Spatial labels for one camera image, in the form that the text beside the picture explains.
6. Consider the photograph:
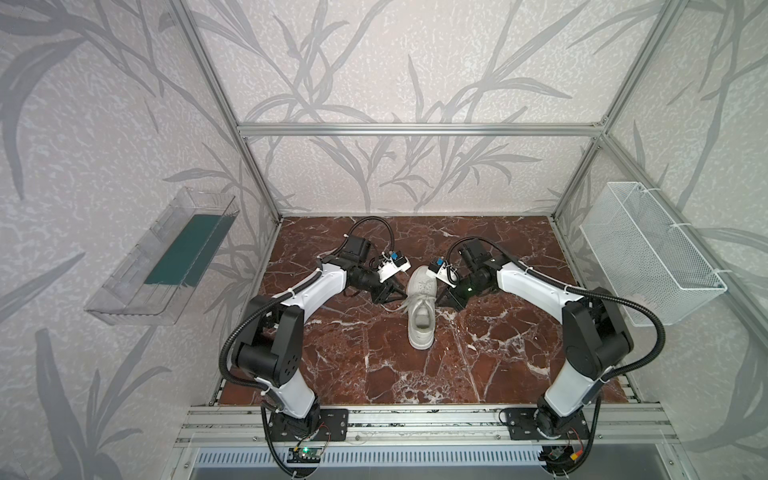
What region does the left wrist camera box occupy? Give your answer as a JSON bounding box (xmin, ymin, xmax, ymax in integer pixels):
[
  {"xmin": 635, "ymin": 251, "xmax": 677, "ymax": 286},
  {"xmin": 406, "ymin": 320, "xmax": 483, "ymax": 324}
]
[{"xmin": 377, "ymin": 251, "xmax": 411, "ymax": 283}]

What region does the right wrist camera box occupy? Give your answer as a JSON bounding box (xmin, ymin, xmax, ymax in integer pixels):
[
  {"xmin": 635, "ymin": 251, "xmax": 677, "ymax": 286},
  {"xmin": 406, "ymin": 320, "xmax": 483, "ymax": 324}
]
[{"xmin": 427, "ymin": 258, "xmax": 460, "ymax": 288}]

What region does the green circuit board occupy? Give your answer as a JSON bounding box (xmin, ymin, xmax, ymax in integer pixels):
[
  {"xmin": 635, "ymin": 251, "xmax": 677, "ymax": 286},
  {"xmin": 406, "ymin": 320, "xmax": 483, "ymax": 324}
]
[{"xmin": 286, "ymin": 447, "xmax": 324, "ymax": 464}]

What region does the aluminium frame rail base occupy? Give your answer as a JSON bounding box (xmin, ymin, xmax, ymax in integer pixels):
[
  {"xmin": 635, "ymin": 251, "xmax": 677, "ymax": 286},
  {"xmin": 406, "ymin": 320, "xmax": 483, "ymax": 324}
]
[{"xmin": 174, "ymin": 403, "xmax": 680, "ymax": 448}]

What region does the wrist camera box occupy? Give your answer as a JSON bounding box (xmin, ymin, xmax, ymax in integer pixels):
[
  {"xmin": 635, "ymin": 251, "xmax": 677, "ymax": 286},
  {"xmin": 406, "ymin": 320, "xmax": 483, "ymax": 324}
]
[
  {"xmin": 427, "ymin": 258, "xmax": 460, "ymax": 288},
  {"xmin": 377, "ymin": 251, "xmax": 411, "ymax": 283}
]

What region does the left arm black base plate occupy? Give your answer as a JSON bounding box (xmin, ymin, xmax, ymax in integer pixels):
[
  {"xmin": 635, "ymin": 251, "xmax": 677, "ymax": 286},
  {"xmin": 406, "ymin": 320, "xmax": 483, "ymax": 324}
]
[{"xmin": 267, "ymin": 408, "xmax": 350, "ymax": 442}]

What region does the black corrugated cable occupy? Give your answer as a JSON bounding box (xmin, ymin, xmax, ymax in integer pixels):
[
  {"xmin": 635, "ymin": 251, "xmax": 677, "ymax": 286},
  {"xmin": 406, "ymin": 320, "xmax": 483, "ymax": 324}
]
[
  {"xmin": 445, "ymin": 236, "xmax": 667, "ymax": 382},
  {"xmin": 218, "ymin": 215, "xmax": 397, "ymax": 391}
]

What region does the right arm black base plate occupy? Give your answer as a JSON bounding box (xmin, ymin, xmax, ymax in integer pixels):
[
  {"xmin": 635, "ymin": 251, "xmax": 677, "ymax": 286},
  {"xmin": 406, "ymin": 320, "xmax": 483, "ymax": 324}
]
[{"xmin": 499, "ymin": 407, "xmax": 589, "ymax": 441}]

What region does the white sneaker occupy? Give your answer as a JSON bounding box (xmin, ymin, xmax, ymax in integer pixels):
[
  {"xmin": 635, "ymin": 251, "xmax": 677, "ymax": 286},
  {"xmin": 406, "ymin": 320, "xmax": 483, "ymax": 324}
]
[{"xmin": 406, "ymin": 265, "xmax": 437, "ymax": 350}]

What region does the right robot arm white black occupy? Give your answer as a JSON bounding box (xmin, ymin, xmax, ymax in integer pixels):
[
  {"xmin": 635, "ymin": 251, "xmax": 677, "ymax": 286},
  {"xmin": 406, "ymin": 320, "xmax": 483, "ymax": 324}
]
[{"xmin": 428, "ymin": 237, "xmax": 634, "ymax": 420}]

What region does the white wire mesh basket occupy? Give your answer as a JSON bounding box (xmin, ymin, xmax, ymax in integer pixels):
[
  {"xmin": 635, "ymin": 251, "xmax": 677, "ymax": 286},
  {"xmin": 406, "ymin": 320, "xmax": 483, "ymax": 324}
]
[{"xmin": 580, "ymin": 182, "xmax": 728, "ymax": 326}]

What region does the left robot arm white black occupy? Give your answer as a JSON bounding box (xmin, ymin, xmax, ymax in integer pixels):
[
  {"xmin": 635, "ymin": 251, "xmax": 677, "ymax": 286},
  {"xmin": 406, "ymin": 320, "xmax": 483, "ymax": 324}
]
[{"xmin": 219, "ymin": 236, "xmax": 410, "ymax": 421}]

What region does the black corrugated left cable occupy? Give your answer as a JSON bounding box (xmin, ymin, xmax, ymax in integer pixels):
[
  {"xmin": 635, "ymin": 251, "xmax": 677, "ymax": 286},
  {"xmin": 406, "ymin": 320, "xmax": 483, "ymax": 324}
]
[{"xmin": 218, "ymin": 215, "xmax": 397, "ymax": 391}]

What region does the black corrugated right cable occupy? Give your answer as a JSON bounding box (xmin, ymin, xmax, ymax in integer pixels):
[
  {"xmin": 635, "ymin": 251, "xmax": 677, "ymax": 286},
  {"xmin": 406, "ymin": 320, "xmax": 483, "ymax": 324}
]
[{"xmin": 445, "ymin": 236, "xmax": 667, "ymax": 382}]

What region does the right wired connector board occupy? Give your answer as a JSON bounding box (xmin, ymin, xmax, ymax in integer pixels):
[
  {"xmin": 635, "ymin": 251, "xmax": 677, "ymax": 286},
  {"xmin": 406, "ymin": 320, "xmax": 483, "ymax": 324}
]
[{"xmin": 539, "ymin": 446, "xmax": 585, "ymax": 466}]

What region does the clear plastic wall tray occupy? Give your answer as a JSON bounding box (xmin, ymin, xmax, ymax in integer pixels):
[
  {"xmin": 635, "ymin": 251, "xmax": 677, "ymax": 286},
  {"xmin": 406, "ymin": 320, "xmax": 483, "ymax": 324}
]
[{"xmin": 85, "ymin": 187, "xmax": 240, "ymax": 326}]

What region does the pink object in basket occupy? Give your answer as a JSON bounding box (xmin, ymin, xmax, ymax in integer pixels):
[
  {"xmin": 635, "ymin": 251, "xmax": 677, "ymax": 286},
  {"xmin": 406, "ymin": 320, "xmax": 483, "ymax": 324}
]
[{"xmin": 627, "ymin": 294, "xmax": 656, "ymax": 311}]

